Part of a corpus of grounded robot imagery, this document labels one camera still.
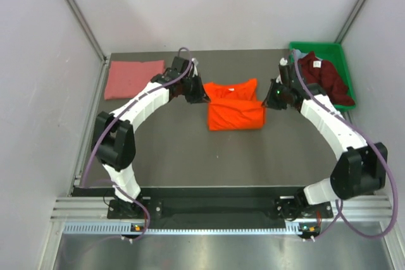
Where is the orange t-shirt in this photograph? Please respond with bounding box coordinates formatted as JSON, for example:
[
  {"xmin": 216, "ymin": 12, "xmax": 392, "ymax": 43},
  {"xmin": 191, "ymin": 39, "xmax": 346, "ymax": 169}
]
[{"xmin": 204, "ymin": 78, "xmax": 266, "ymax": 131}]

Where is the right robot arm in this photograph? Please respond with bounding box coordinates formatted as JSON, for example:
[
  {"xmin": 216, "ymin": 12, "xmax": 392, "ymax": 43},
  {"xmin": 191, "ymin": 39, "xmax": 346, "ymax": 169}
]
[{"xmin": 263, "ymin": 58, "xmax": 388, "ymax": 217}]

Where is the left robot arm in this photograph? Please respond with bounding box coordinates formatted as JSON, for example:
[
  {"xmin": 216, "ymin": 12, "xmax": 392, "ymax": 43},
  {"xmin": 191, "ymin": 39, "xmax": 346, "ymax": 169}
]
[{"xmin": 90, "ymin": 56, "xmax": 210, "ymax": 219}]

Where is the maroon t-shirt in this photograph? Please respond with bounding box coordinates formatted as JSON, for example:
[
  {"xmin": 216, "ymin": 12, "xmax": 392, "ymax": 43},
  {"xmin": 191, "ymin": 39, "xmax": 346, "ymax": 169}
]
[{"xmin": 298, "ymin": 51, "xmax": 355, "ymax": 106}]

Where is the light blue t-shirt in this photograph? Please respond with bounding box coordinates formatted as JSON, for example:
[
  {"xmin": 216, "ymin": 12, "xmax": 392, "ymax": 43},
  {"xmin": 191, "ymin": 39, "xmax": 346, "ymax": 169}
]
[{"xmin": 292, "ymin": 49, "xmax": 307, "ymax": 59}]

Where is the folded pink t-shirt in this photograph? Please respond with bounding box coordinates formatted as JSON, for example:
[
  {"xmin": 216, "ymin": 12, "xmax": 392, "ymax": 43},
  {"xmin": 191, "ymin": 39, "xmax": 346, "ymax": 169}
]
[{"xmin": 104, "ymin": 60, "xmax": 165, "ymax": 100}]

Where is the green plastic bin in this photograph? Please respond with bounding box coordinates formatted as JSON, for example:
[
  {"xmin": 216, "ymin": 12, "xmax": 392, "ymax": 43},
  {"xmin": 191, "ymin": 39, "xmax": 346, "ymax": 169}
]
[{"xmin": 289, "ymin": 42, "xmax": 356, "ymax": 112}]

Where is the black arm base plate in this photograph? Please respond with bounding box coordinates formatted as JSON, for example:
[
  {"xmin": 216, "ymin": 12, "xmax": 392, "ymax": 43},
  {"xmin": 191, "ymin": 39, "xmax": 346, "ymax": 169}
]
[{"xmin": 106, "ymin": 187, "xmax": 333, "ymax": 221}]

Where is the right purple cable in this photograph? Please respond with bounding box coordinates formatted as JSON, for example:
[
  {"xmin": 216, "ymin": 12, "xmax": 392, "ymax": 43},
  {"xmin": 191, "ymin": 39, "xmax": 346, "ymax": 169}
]
[{"xmin": 290, "ymin": 49, "xmax": 399, "ymax": 241}]

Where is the right corner aluminium post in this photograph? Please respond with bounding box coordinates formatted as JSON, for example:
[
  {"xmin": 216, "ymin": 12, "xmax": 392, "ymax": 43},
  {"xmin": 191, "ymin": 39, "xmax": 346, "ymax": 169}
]
[{"xmin": 334, "ymin": 0, "xmax": 367, "ymax": 44}]

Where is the corner aluminium post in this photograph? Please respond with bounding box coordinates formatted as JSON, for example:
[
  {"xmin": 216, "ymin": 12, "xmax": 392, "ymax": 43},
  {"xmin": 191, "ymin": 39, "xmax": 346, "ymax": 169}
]
[
  {"xmin": 65, "ymin": 0, "xmax": 107, "ymax": 62},
  {"xmin": 334, "ymin": 0, "xmax": 367, "ymax": 44}
]

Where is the grey slotted cable duct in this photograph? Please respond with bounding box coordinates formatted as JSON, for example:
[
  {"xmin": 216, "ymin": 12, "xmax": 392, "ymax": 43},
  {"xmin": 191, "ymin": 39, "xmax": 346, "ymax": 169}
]
[{"xmin": 63, "ymin": 222, "xmax": 320, "ymax": 236}]

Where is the left corner aluminium post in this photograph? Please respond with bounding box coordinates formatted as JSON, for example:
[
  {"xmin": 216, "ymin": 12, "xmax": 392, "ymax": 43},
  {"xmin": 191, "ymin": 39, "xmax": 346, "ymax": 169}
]
[{"xmin": 65, "ymin": 0, "xmax": 107, "ymax": 62}]

